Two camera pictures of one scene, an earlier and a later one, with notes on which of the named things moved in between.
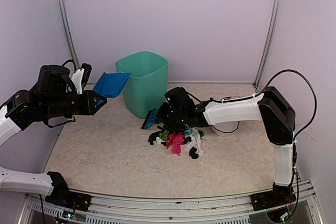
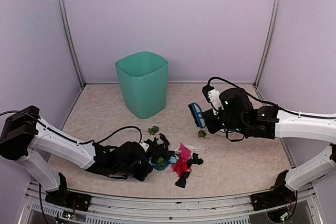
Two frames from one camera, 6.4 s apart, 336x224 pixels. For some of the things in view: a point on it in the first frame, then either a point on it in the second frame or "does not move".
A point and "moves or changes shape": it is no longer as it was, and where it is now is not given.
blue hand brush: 150,119 moves or changes shape
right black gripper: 161,113 → 212,128
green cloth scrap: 164,136 → 153,130
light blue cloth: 189,131 → 174,159
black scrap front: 192,153 → 182,181
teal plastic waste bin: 148,82 does not move
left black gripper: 88,106 → 140,176
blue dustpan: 111,84 → 157,167
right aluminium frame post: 277,10 does not move
